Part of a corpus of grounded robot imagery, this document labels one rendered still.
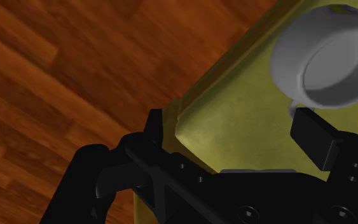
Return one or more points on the white mug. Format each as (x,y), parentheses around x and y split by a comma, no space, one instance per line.
(290,52)

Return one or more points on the olive green sofa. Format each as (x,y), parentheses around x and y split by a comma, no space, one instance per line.
(243,124)

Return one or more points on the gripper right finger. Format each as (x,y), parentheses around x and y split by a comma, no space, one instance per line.
(316,136)

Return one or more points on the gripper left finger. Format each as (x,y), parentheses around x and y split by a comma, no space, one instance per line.
(154,161)

